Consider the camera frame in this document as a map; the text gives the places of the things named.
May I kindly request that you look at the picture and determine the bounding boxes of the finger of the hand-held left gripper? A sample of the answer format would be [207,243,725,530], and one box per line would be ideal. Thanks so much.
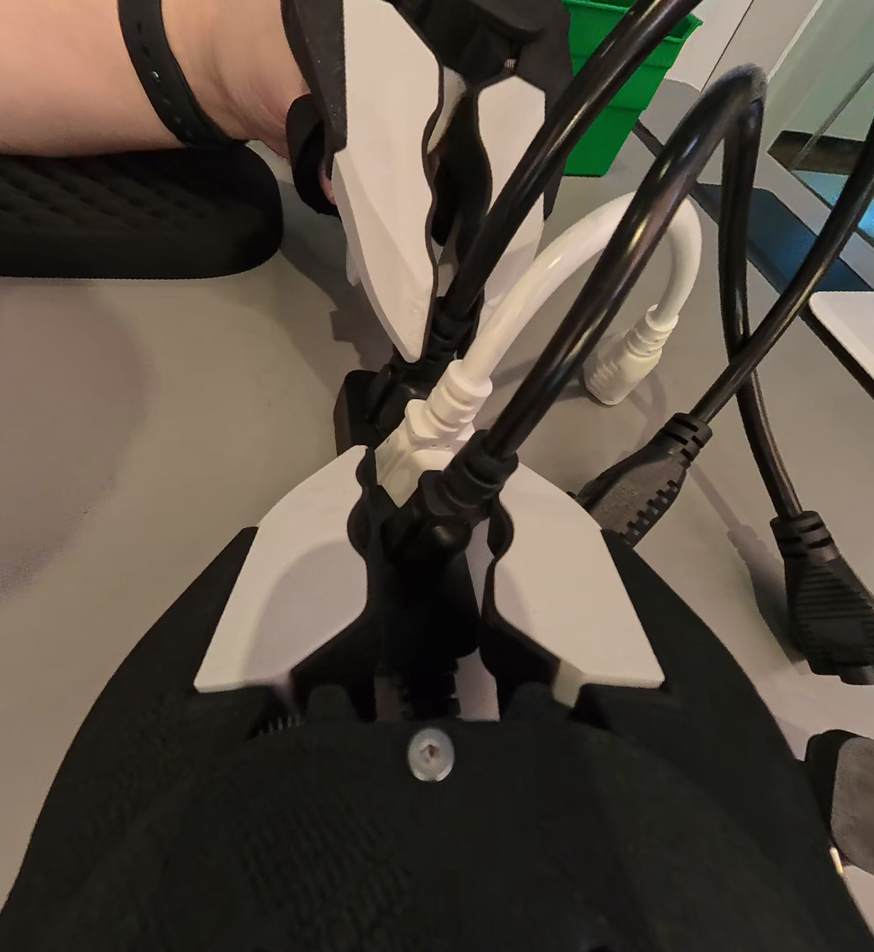
[437,67,551,343]
[329,0,449,360]

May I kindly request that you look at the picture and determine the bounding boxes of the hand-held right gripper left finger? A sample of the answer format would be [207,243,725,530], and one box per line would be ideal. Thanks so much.
[193,445,375,694]

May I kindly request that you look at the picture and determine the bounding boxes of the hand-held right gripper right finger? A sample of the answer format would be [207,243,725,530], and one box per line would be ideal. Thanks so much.
[480,463,666,706]

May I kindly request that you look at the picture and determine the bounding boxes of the black extension cord notched socket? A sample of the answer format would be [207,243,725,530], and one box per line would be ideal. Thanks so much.
[370,0,874,549]

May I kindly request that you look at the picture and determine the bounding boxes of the white extension cord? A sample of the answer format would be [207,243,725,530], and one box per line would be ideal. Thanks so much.
[374,195,703,493]

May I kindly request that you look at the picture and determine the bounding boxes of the black power strip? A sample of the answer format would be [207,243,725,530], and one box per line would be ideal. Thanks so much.
[333,366,483,655]

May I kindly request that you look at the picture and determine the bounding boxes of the black extension cord ribbed socket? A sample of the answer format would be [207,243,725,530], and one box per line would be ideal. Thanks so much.
[383,65,874,687]

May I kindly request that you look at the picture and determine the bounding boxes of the person's left forearm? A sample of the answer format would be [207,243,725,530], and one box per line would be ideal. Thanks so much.
[0,0,185,153]

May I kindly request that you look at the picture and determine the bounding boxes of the flat black grey-faced plug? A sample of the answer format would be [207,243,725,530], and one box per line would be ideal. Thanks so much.
[805,731,874,893]

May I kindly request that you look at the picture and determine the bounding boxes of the person's left hand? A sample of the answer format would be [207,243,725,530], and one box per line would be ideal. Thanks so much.
[177,0,337,217]

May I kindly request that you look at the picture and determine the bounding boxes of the green plastic bin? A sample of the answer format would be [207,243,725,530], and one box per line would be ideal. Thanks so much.
[556,0,704,176]

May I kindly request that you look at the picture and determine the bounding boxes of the black wristband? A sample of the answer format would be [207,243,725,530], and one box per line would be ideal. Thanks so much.
[117,0,239,147]

